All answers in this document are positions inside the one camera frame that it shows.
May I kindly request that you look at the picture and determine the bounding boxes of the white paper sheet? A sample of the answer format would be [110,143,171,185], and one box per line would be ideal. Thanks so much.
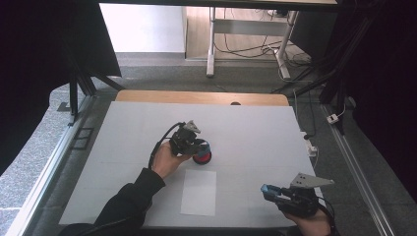
[179,168,217,217]

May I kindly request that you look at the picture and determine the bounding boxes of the aluminium rail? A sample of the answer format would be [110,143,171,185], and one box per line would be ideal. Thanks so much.
[4,94,96,236]
[320,103,397,236]

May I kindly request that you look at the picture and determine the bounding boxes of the small blue cap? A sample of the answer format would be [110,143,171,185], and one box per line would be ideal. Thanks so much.
[261,183,280,200]

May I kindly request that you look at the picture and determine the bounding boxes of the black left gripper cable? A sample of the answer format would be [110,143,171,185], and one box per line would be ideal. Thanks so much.
[148,121,185,171]

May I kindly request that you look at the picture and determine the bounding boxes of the white power strip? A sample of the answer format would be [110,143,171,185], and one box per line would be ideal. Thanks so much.
[300,131,320,159]

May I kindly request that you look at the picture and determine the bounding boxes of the white table mat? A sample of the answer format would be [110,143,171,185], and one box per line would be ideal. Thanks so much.
[58,100,327,229]

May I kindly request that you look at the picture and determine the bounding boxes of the black metal stand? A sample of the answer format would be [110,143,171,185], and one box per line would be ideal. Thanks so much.
[270,32,349,136]

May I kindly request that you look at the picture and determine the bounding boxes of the black curtain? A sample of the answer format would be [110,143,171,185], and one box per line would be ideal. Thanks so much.
[0,0,123,175]
[323,0,417,202]

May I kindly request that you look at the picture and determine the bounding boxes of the round red ink pad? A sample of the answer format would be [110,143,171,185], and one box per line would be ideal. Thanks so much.
[192,151,213,166]

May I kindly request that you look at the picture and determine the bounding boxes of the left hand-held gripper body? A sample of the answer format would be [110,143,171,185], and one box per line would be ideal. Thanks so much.
[168,119,206,157]

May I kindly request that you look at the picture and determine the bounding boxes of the person's left hand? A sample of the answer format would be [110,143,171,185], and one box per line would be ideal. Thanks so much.
[151,141,193,180]

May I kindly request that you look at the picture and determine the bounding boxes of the black tripod stand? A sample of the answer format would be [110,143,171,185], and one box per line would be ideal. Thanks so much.
[57,48,126,128]

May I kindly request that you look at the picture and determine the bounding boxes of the white cabinet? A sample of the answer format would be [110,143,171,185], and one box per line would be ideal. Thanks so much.
[98,3,188,54]

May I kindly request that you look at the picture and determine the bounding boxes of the person's right hand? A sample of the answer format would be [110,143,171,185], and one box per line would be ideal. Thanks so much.
[282,208,332,236]

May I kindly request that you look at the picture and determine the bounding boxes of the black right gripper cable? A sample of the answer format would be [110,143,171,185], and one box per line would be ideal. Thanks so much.
[315,196,338,236]

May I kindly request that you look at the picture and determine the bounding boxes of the desk with metal legs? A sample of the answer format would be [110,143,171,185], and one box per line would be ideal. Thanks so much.
[206,5,300,81]

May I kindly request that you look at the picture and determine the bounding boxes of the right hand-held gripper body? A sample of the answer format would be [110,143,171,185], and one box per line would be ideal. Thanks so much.
[274,172,335,219]

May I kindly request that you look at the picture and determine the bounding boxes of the wooden table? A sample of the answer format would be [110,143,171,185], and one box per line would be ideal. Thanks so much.
[115,89,290,107]

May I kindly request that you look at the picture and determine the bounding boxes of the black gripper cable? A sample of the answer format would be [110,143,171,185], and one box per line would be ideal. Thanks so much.
[315,196,338,236]
[148,121,185,171]

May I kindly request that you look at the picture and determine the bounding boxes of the black floor cable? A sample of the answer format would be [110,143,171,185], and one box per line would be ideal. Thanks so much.
[213,8,313,67]

